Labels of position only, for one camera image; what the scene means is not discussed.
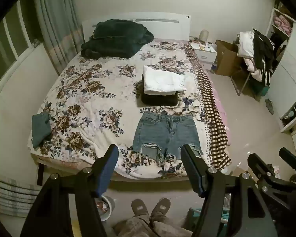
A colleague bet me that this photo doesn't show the grey striped folded mat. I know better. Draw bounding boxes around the grey striped folded mat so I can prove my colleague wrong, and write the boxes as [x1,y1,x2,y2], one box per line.
[0,170,41,218]

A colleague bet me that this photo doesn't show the bed with floral sheet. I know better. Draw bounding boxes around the bed with floral sheet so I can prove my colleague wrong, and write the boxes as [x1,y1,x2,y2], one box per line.
[28,39,233,180]

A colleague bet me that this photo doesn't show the white nightstand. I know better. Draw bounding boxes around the white nightstand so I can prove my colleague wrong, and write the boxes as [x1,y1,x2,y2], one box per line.
[189,41,218,70]

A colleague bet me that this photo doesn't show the person's slipper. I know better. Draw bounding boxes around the person's slipper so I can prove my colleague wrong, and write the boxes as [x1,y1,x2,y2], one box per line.
[150,197,171,218]
[131,198,150,219]

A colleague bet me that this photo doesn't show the person's right slipper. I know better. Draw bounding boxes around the person's right slipper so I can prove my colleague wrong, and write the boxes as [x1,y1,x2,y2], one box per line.
[150,197,171,218]

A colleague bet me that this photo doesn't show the teal plastic object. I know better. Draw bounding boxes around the teal plastic object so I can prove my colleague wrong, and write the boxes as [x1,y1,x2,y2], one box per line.
[186,207,203,229]

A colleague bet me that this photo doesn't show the folding chair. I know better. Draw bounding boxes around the folding chair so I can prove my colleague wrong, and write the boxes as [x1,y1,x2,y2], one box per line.
[230,65,270,100]

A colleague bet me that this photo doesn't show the brown checkered blanket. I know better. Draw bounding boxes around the brown checkered blanket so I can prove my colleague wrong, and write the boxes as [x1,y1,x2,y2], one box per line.
[183,43,232,170]

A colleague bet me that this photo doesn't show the person's legs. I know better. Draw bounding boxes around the person's legs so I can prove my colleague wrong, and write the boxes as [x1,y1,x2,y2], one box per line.
[113,215,193,237]

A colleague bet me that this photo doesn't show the teal folded cloth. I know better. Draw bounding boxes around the teal folded cloth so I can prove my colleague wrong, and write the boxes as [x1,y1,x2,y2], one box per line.
[31,112,52,149]

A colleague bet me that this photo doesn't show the cardboard box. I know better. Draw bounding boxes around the cardboard box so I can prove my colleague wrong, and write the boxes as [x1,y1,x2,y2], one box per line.
[215,39,244,76]

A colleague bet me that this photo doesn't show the window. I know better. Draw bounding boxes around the window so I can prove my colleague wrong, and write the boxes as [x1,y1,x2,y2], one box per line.
[0,0,41,93]

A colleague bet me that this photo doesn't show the pink folded bedding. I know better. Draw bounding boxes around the pink folded bedding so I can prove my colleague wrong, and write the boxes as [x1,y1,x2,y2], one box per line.
[273,15,293,34]

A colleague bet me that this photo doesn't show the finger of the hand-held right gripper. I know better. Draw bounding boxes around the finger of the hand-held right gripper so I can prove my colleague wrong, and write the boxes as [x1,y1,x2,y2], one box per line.
[247,153,272,181]
[279,147,296,178]

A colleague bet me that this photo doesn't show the white wardrobe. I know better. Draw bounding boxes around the white wardrobe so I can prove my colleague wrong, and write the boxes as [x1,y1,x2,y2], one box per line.
[265,7,296,136]

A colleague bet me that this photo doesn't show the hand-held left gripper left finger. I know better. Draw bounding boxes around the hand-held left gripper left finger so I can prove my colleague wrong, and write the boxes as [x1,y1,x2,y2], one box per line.
[20,144,119,237]

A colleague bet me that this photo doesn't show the white padded garment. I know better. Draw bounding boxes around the white padded garment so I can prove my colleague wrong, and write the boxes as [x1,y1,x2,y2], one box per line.
[237,31,255,57]

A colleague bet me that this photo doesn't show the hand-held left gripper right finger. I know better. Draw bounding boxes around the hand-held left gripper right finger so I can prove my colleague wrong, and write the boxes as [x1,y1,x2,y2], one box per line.
[180,144,278,237]

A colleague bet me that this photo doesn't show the black striped jacket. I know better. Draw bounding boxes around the black striped jacket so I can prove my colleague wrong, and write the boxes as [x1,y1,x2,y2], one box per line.
[253,28,275,86]

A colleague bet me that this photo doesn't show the pink garment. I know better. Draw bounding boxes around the pink garment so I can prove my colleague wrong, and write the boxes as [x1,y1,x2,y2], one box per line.
[245,57,263,81]

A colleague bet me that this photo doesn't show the person's left slipper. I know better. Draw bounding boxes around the person's left slipper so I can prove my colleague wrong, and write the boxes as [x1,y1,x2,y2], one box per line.
[131,198,150,219]

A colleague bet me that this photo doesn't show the dark green blanket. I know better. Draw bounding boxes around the dark green blanket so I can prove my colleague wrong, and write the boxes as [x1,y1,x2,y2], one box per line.
[80,19,155,60]

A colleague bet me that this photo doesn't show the blue denim shorts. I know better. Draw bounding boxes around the blue denim shorts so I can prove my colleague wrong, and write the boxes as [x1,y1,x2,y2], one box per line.
[132,111,204,164]

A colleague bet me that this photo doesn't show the grey cloth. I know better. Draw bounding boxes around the grey cloth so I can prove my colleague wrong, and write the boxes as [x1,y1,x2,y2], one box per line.
[265,99,275,115]

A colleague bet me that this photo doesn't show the black folded garment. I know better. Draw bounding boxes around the black folded garment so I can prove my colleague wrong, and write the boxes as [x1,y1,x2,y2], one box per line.
[141,92,178,106]

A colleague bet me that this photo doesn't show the white folded pants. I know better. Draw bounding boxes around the white folded pants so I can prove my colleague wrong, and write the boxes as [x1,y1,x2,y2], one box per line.
[142,65,188,95]

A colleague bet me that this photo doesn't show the grey green curtain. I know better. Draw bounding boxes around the grey green curtain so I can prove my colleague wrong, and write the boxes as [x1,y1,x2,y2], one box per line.
[33,0,85,76]

